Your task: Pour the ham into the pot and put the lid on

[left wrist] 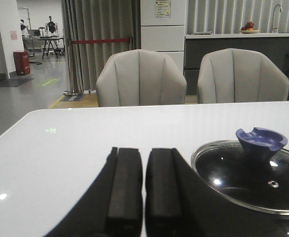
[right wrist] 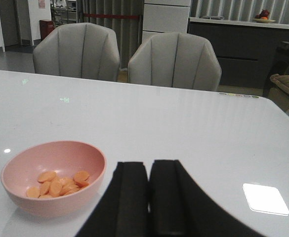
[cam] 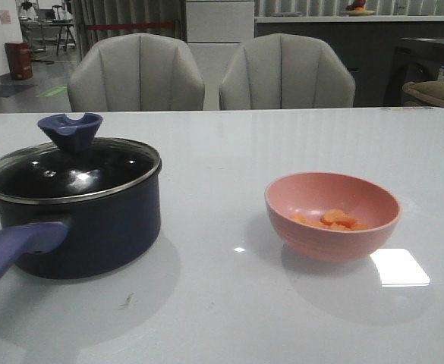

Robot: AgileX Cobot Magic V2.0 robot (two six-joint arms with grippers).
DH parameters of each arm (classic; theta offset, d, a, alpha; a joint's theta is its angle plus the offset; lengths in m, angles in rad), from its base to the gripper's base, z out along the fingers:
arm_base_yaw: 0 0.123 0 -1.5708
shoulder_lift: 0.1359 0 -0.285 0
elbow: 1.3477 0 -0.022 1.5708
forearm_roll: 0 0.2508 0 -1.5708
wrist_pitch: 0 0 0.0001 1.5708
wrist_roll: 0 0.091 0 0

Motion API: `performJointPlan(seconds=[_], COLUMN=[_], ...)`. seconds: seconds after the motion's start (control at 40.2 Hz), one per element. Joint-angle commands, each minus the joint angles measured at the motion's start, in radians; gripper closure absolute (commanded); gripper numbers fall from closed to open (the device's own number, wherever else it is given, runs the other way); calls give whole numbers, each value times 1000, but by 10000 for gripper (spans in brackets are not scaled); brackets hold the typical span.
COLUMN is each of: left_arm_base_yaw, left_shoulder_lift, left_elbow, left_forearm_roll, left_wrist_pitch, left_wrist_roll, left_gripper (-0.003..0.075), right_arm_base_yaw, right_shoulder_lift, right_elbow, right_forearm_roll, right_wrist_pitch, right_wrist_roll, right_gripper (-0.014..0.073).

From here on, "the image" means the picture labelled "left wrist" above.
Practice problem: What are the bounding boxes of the grey upholstered chair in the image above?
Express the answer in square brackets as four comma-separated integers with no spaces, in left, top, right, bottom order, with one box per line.
[96,49,187,107]
[197,48,289,104]

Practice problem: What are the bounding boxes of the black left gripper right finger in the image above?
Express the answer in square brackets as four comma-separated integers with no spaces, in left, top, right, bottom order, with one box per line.
[145,149,289,237]

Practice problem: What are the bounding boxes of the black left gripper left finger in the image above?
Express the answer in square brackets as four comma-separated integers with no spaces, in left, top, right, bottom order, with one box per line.
[47,147,143,237]

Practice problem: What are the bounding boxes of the fruit plate on counter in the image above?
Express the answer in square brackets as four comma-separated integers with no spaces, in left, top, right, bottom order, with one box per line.
[240,21,260,34]

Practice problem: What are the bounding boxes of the grey kitchen counter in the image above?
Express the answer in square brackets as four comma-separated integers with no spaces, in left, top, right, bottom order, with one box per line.
[184,32,289,97]

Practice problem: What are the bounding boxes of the dark floor mat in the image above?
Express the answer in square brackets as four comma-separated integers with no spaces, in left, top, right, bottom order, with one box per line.
[0,78,34,88]

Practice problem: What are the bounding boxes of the right grey upholstered chair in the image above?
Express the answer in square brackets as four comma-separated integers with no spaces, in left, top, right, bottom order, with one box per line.
[197,48,289,104]

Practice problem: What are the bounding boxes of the chrome faucet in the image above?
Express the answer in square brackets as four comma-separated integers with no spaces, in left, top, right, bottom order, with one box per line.
[271,3,283,33]

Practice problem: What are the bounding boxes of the person in white shirt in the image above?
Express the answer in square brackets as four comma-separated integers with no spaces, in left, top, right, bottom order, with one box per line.
[20,19,29,51]

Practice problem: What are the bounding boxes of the left grey upholstered chair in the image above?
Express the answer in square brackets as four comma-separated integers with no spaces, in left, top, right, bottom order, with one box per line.
[96,49,187,107]

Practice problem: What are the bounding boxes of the red trash bin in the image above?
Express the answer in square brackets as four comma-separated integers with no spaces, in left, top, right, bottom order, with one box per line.
[13,51,31,76]

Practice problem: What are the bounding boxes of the glass lid with blue knob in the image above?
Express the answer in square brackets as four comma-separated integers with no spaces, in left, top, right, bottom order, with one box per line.
[191,127,289,215]

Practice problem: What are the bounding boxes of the white refrigerator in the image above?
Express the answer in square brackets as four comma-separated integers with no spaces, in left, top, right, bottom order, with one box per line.
[140,0,188,72]

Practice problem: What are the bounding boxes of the grey pleated curtain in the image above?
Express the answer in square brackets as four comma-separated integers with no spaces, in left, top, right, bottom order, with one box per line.
[61,0,142,92]

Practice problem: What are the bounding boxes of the background work table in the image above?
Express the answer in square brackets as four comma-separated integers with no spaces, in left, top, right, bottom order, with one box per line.
[23,36,65,59]

